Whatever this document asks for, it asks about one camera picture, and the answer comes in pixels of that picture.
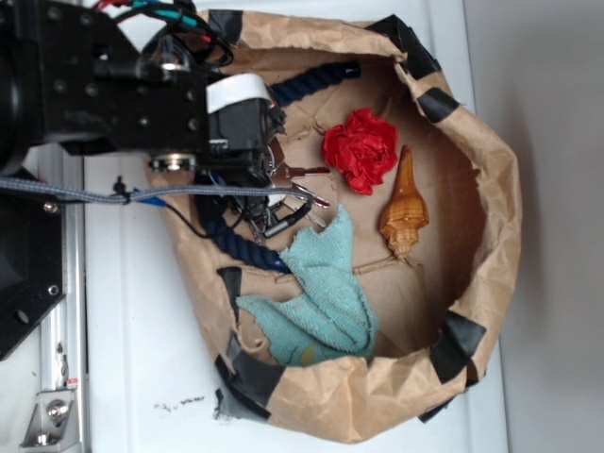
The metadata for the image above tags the silver corner bracket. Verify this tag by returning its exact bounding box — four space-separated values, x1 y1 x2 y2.
19 390 80 452

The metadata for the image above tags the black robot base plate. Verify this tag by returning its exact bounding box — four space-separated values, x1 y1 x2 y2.
1 189 64 360

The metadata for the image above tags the navy blue rope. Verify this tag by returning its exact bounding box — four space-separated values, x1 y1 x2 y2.
195 60 363 276

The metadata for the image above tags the aluminium rail frame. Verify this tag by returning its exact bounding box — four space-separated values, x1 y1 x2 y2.
18 145 91 449

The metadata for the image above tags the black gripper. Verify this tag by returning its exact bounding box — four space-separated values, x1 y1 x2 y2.
27 1 210 156

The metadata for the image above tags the silver key bunch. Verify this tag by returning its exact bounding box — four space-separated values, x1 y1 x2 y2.
260 139 330 239

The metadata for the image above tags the orange spiral seashell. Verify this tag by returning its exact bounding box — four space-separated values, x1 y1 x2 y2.
378 145 429 260

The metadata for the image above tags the grey braided cable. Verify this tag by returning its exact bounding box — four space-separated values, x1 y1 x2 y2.
0 177 315 213

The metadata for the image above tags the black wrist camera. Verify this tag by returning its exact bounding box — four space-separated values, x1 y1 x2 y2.
199 74 285 186

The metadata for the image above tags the red crumpled paper ball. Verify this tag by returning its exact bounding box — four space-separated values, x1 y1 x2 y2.
322 108 398 195

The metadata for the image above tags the brown paper bag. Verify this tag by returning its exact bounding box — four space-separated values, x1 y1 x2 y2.
165 9 522 444

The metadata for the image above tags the teal terry cloth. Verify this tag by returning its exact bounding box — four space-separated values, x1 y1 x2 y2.
236 205 379 366

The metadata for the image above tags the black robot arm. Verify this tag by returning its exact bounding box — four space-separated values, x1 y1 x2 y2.
1 1 210 175

